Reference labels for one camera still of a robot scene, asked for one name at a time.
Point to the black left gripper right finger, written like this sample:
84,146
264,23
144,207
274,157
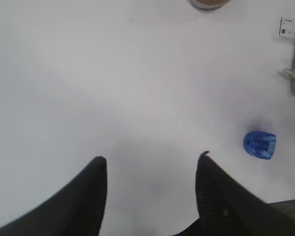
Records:
226,208

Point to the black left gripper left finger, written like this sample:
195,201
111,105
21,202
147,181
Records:
76,210

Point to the blue pencil sharpener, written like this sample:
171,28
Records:
260,144

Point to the brown coffee bottle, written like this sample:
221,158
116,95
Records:
209,4

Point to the beige grip pen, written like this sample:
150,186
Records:
288,73

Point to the clear plastic ruler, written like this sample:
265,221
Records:
286,29

